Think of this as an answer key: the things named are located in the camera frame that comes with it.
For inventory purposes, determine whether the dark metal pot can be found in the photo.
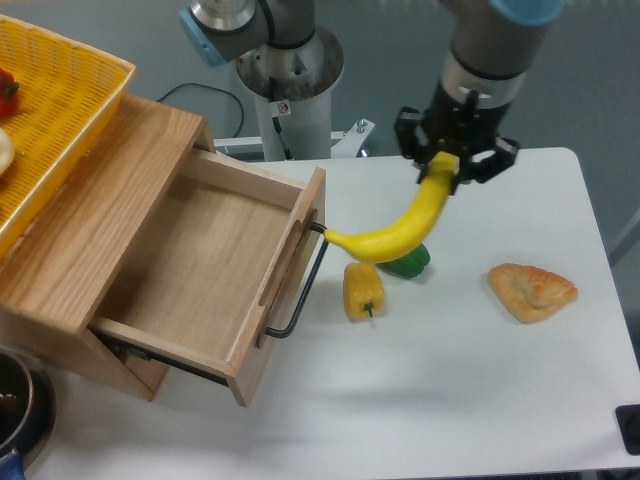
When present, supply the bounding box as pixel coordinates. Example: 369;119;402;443
1;350;56;479

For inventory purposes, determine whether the black cable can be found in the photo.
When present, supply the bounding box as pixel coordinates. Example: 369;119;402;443
155;82;245;141

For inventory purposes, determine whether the green bell pepper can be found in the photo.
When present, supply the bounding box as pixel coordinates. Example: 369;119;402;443
376;244;431;279

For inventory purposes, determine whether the white round food item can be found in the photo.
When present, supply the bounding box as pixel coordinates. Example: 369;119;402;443
0;128;15;174

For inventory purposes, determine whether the wooden drawer cabinet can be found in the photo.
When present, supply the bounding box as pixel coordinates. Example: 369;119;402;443
1;95;213;400

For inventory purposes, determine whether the black drawer handle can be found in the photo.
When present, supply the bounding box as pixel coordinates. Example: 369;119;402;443
264;239;329;339

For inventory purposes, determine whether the toasted flat bread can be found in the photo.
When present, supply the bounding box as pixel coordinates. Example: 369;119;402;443
487;263;579;324

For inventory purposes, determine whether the yellow banana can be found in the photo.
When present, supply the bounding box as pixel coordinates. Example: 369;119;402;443
324;153;459;263

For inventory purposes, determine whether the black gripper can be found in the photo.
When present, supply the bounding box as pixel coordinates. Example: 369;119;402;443
395;83;520;196

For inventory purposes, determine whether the black table corner socket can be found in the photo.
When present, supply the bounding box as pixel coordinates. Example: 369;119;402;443
615;404;640;456

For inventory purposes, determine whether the red bell pepper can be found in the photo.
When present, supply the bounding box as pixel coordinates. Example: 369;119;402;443
0;69;20;117

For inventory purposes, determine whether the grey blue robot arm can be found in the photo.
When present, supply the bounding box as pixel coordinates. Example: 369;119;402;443
179;1;564;185

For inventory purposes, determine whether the yellow bell pepper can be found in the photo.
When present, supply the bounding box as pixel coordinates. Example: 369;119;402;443
343;262;385;321

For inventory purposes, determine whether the yellow plastic basket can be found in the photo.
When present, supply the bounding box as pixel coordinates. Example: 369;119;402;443
1;16;136;252

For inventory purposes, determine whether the open wooden top drawer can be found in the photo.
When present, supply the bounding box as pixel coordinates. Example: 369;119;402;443
90;149;326;406

